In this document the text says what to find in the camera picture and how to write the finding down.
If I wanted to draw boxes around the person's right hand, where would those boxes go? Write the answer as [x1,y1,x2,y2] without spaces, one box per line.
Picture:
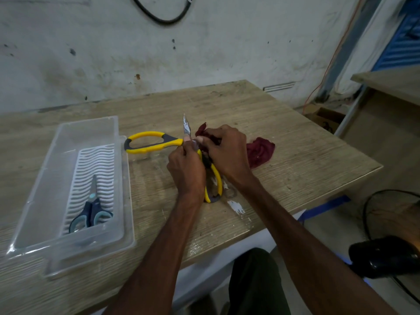
[196,124,257,189]

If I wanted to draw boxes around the person's left hand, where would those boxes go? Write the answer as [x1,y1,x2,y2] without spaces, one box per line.
[167,134,207,204]

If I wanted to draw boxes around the yellow handled scissors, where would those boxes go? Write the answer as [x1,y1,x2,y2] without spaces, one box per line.
[124,114,224,204]

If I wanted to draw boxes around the dark red cloth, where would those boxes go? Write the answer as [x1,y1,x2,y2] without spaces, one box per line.
[195,122,276,170]

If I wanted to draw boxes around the person's right forearm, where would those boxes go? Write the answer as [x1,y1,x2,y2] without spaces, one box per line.
[235,178,400,315]

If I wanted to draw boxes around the person's left forearm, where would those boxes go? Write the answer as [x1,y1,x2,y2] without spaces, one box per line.
[102,192,205,315]

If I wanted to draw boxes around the white ribbed drain insert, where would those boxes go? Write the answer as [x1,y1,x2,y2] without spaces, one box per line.
[61,143,116,236]

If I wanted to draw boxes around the small blue grey scissors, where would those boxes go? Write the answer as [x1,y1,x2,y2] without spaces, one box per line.
[68,175,114,234]

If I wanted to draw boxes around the cardboard box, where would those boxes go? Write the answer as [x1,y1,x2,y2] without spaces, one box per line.
[303,106,346,135]

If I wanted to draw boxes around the clear plastic tray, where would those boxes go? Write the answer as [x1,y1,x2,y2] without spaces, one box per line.
[6,115,136,279]

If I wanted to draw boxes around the blue tape strip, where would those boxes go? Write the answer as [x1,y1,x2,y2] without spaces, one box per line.
[298,195,351,222]

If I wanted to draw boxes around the person's dark trouser leg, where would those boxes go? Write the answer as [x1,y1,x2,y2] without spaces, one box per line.
[226,247,292,315]

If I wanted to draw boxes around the wooden side table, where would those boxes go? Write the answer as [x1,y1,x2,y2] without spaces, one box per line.
[335,64,420,138]

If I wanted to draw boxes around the black fan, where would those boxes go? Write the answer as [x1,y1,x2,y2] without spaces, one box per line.
[348,189,420,305]

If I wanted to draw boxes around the blue corrugated panel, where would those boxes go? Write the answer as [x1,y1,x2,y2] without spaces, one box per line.
[371,0,420,72]

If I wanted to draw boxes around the black cable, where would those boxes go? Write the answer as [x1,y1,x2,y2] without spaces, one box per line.
[131,0,194,25]

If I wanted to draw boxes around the orange cable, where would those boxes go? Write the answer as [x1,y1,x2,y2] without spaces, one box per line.
[302,0,365,115]

